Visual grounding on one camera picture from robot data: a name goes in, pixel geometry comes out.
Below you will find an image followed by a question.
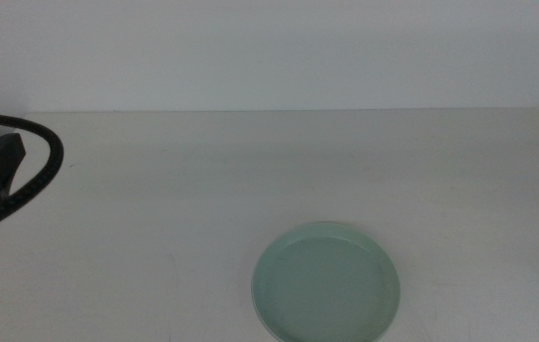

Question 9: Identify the black camera cable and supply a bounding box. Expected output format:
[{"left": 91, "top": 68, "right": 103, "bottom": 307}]
[{"left": 0, "top": 108, "right": 66, "bottom": 243}]

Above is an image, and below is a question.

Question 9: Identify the pale green shallow bowl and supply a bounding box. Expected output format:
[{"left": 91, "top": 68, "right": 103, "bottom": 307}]
[{"left": 250, "top": 220, "right": 401, "bottom": 342}]

